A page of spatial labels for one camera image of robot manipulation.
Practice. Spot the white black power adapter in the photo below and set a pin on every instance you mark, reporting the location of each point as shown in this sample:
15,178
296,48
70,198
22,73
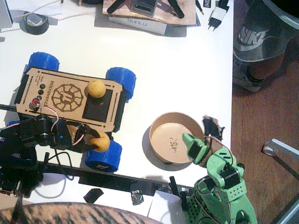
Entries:
217,15

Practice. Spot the white paper sheet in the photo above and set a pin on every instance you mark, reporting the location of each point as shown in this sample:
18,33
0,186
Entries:
163,207

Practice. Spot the yellow ball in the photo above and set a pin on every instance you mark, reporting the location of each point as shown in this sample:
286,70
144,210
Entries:
102,142
96,88

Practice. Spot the black plug adapter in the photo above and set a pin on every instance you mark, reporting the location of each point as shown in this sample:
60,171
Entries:
224,4

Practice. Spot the grey metal bar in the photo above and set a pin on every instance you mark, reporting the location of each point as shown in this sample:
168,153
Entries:
287,212

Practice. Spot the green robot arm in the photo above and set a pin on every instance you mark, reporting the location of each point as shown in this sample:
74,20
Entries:
243,205

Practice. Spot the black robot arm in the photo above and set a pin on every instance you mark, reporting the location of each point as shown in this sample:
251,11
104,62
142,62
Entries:
16,163

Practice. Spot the black tripod leg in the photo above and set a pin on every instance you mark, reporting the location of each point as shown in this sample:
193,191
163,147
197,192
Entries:
115,7
176,9

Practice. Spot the wooden-topped rover chassis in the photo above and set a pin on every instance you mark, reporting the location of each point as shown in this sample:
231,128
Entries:
70,112

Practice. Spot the long black metal rail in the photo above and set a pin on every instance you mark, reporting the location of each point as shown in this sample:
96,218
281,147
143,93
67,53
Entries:
105,178

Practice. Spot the person in grey Nike shorts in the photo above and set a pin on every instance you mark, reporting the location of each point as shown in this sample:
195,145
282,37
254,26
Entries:
257,39

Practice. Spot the short black metal rail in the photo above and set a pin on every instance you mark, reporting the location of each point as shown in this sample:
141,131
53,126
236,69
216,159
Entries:
8,107

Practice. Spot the white Sunlu box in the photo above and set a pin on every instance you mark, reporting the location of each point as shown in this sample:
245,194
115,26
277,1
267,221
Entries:
140,24

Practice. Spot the wooden board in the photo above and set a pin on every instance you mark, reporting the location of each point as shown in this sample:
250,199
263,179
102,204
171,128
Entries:
163,14

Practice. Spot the black pen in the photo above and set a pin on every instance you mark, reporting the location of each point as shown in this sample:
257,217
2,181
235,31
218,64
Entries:
199,8

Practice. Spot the clear plastic cube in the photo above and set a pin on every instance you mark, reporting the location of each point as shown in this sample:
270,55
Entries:
35,20

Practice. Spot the person's head brown hair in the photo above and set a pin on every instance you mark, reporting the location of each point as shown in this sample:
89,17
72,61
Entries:
70,214

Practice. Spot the black printed sticker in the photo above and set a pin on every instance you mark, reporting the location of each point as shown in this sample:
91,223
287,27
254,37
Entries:
206,3

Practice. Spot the crumpled foil scrap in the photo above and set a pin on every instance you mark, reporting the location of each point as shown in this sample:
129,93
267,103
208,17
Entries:
137,198

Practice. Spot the grey black electronic device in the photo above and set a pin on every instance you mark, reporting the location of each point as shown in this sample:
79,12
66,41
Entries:
143,7

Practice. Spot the black tape roll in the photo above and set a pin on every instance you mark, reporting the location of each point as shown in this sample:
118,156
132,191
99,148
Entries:
35,29

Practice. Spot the grey white box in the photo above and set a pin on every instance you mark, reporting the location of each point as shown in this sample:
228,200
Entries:
4,14

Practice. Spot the black tape piece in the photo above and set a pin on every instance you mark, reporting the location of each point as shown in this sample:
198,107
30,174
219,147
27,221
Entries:
93,195

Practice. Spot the grey metal frame leg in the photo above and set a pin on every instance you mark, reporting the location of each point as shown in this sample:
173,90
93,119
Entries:
280,149

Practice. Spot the black clamp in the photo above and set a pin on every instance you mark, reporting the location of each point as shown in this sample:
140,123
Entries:
43,168
174,184

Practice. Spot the tan paper bowl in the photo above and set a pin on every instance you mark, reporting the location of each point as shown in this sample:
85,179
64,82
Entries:
163,140

